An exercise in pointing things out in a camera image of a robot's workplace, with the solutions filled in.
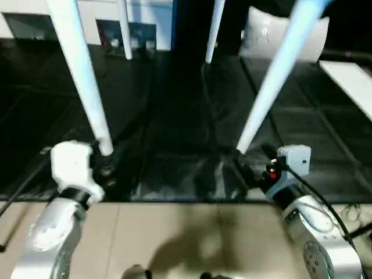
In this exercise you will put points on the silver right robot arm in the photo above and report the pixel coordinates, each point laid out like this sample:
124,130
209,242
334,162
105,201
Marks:
314,232

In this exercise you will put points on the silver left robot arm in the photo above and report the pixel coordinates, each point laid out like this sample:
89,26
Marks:
52,238

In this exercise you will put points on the black left robot foot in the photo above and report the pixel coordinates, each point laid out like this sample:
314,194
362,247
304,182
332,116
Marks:
137,272

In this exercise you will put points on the black robot foot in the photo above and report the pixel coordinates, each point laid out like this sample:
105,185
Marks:
137,272
210,275

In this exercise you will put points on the black metal table leg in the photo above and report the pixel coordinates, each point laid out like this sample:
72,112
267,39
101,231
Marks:
14,226
360,231

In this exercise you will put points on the white flat board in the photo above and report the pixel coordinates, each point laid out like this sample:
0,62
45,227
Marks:
348,84

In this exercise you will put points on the black right robot foot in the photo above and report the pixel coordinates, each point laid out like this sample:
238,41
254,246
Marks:
210,275

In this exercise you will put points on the white pillow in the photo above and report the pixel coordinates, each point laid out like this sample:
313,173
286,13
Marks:
261,35

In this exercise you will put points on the black box with gold label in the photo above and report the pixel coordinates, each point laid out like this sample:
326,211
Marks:
191,26

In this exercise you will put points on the white glass-door cabinet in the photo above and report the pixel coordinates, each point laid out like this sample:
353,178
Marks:
151,20

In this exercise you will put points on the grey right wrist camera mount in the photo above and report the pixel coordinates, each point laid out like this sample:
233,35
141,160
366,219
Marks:
293,162

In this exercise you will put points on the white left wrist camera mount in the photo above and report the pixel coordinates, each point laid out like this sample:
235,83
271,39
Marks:
72,168

